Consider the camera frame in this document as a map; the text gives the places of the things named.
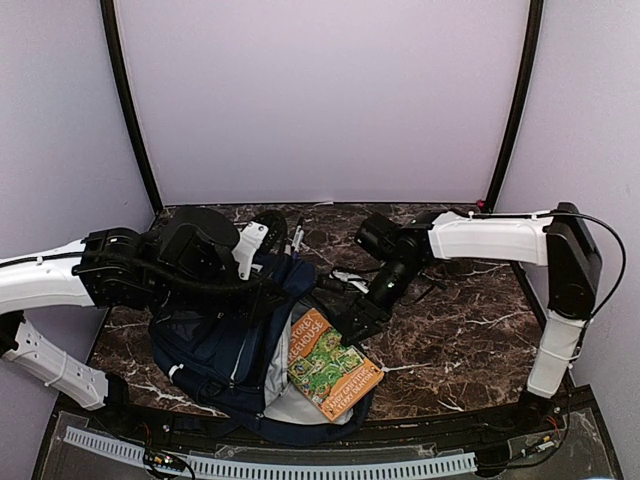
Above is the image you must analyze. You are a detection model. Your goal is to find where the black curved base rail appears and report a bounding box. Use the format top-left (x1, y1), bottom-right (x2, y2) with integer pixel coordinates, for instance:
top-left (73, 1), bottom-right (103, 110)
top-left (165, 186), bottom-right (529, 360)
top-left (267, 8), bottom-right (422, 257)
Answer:
top-left (49, 384), bottom-right (591, 456)

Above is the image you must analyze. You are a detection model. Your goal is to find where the navy blue student backpack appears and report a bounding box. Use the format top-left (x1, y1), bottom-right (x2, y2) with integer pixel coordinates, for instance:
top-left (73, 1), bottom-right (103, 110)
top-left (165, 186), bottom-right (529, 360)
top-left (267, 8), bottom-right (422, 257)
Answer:
top-left (149, 258), bottom-right (373, 446)

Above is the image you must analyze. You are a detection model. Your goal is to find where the right black frame post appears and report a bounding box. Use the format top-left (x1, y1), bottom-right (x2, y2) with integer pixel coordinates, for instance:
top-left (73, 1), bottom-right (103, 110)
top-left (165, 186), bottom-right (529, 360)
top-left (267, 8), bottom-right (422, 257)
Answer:
top-left (483, 0), bottom-right (544, 213)

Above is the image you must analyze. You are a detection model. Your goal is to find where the orange green Treehouse paperback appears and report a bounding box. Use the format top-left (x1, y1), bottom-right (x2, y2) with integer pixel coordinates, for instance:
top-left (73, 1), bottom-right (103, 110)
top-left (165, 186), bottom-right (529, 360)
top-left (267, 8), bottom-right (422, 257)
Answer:
top-left (288, 308), bottom-right (384, 423)

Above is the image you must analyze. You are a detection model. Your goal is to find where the small circuit board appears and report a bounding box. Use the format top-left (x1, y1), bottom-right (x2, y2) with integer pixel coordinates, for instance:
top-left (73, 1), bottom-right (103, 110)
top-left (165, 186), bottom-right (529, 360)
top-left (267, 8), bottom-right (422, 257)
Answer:
top-left (142, 449), bottom-right (186, 473)

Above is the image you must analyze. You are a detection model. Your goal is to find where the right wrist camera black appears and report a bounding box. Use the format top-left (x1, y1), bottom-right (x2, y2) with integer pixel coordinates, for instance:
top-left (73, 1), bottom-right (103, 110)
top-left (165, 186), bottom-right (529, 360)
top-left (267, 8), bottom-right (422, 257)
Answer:
top-left (354, 212), bottom-right (400, 261)

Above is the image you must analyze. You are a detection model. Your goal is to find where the grey slotted cable duct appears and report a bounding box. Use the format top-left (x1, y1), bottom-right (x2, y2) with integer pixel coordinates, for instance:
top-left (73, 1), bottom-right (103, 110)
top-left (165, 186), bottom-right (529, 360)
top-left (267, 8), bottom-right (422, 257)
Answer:
top-left (63, 427), bottom-right (478, 479)

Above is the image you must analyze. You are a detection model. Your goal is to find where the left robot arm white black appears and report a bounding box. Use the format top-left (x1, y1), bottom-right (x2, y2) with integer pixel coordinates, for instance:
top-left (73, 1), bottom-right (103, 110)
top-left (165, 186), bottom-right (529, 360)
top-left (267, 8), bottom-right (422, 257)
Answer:
top-left (1, 206), bottom-right (288, 436)

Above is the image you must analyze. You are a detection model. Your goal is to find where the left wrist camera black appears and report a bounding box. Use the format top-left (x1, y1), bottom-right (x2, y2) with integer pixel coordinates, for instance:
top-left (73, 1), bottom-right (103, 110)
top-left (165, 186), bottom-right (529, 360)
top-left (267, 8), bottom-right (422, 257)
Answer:
top-left (157, 223), bottom-right (222, 277)

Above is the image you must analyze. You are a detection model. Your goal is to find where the left black frame post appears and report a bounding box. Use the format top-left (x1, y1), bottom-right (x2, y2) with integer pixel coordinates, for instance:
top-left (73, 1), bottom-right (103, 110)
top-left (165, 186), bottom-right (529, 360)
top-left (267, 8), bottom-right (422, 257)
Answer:
top-left (99, 0), bottom-right (164, 214)

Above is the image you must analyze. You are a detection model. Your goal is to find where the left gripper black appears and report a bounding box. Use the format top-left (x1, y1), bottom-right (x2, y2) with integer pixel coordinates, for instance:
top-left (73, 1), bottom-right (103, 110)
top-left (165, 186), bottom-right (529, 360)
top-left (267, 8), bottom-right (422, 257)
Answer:
top-left (153, 266), bottom-right (289, 327)

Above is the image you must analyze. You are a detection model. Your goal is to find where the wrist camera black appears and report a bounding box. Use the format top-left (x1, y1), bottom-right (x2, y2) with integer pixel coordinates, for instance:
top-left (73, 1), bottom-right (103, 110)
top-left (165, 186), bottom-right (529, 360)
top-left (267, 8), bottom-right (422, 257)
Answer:
top-left (354, 212), bottom-right (400, 261)
top-left (157, 223), bottom-right (222, 277)

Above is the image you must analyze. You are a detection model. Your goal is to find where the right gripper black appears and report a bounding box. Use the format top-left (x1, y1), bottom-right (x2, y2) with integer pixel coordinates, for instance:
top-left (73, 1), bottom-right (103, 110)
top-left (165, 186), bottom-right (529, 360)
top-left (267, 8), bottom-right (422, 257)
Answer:
top-left (340, 257), bottom-right (424, 347)

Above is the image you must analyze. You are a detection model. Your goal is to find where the black capped marker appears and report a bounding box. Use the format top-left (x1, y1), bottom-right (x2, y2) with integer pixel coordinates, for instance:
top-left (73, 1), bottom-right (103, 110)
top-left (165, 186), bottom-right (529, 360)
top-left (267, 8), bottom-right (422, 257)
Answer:
top-left (292, 217), bottom-right (304, 252)

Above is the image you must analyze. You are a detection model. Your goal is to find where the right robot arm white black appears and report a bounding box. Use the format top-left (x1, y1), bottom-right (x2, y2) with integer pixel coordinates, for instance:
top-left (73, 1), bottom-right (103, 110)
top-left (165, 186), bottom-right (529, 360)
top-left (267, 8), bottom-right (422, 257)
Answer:
top-left (333, 202), bottom-right (609, 434)

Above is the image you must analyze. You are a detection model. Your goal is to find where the black frame post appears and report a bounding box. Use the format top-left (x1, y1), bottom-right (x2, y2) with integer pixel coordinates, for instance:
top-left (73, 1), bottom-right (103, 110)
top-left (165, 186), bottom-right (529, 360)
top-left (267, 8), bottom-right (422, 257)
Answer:
top-left (99, 0), bottom-right (164, 214)
top-left (483, 0), bottom-right (544, 213)

